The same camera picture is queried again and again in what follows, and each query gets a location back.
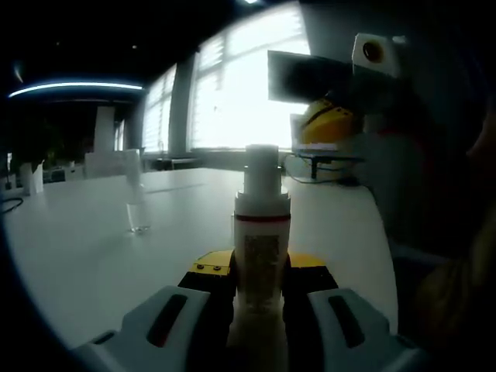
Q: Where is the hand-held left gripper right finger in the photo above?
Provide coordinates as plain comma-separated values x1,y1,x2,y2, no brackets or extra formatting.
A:
284,251,433,372

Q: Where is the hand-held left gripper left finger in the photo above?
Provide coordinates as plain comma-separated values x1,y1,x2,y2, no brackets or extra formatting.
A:
75,249,236,372

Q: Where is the clear glass pump bottle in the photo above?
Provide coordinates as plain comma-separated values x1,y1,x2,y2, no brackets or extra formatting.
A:
124,148,152,235

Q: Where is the white pump bottle red label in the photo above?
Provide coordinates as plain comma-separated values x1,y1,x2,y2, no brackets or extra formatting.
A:
226,143,292,372

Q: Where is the small clear pump cover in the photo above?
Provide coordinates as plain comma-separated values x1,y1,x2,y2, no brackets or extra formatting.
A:
124,148,143,183

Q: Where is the white low cabinet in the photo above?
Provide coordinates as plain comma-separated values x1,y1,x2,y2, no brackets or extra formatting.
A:
84,150,129,179

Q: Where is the white square pillar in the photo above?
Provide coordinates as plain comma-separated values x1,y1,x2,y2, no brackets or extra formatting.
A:
95,106,116,154

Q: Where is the green leafy plant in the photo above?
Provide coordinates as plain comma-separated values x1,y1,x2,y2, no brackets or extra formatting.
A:
11,131,78,170

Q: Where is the short ceiling light strip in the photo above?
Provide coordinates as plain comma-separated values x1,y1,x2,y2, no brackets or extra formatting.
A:
8,81,143,98

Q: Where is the black wall monitor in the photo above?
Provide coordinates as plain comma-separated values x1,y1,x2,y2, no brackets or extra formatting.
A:
267,50,356,104

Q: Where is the long black table cable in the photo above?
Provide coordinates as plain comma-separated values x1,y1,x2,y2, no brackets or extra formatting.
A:
0,197,24,213

